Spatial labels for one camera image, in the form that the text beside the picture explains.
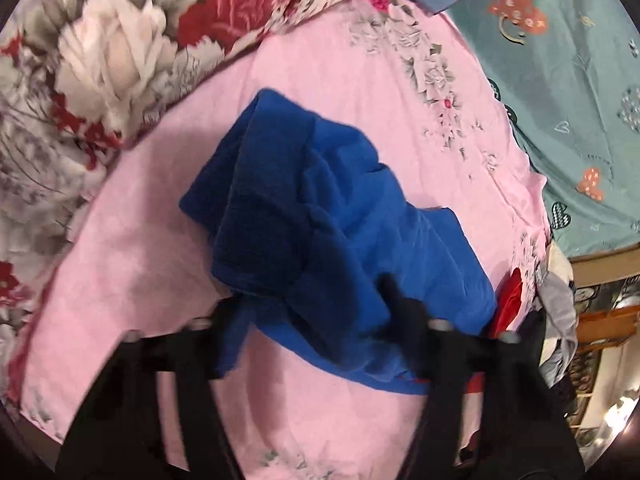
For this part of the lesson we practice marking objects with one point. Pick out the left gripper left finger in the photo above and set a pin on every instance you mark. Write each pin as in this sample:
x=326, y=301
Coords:
x=117, y=433

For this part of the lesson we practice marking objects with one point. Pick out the blue and red pants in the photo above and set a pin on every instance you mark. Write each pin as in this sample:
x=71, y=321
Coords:
x=303, y=220

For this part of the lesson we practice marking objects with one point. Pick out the black folded garment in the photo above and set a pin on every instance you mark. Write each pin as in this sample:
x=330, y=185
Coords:
x=532, y=332

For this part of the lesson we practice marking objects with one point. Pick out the grey sweatshirt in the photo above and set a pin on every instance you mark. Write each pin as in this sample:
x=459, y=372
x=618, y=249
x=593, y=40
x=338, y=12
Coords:
x=555, y=298

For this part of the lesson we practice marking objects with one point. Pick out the red floral folded quilt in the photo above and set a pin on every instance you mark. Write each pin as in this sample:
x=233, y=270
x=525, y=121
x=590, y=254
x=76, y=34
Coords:
x=80, y=81

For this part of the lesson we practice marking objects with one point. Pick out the pink floral bed sheet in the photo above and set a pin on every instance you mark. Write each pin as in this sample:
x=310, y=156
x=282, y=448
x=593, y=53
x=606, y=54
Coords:
x=413, y=87

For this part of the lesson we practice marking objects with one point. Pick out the teal heart print sheet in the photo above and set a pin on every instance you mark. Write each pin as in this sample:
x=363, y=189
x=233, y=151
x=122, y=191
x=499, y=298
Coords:
x=567, y=72

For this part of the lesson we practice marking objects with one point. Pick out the wooden bed frame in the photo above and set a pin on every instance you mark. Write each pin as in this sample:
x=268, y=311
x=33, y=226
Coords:
x=607, y=298

